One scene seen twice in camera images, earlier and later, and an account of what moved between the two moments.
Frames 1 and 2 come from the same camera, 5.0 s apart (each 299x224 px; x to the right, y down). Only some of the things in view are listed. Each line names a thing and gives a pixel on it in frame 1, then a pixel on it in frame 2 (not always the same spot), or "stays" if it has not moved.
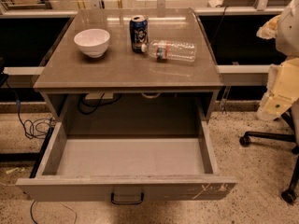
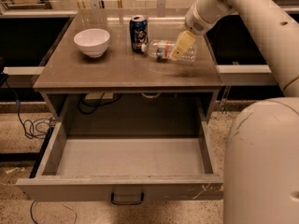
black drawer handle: (127, 202) stays
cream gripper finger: (282, 90) to (208, 9)
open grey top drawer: (162, 168) stays
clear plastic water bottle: (164, 50) stays
